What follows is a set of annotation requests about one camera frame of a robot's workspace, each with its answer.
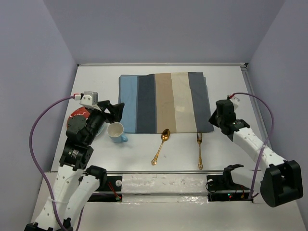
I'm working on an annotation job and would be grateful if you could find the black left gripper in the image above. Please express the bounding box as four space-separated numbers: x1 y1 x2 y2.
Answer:
86 100 125 144

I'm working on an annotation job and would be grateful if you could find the blue white mug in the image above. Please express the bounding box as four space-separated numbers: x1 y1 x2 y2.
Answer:
107 122 128 143

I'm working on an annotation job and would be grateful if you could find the red floral plate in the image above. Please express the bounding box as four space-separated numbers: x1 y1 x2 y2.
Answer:
66 107 108 137

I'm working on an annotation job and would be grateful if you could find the gold fork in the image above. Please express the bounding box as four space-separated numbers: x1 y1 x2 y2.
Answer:
197 132 203 170

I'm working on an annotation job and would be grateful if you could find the gold spoon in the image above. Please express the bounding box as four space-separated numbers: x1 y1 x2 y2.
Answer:
151 129 170 166

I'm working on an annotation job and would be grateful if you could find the striped blue beige cloth placemat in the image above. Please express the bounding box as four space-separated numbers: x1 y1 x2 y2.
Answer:
118 72 214 134

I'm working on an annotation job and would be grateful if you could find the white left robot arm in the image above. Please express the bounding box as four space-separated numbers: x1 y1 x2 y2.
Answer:
25 101 125 231

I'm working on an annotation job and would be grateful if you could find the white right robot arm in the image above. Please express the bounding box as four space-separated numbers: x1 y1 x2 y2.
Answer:
209 99 303 207

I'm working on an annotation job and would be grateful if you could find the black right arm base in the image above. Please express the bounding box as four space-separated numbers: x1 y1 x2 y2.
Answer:
205 164 253 202

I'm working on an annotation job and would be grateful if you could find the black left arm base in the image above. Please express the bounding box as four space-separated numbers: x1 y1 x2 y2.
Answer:
88 175 123 203

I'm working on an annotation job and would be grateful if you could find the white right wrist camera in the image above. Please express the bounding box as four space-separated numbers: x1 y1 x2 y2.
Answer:
227 95 240 110

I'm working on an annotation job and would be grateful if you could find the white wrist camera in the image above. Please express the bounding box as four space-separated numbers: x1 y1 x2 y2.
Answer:
227 95 240 110
79 91 98 108

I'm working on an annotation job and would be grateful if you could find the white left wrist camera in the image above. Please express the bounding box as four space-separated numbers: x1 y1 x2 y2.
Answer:
79 91 98 108

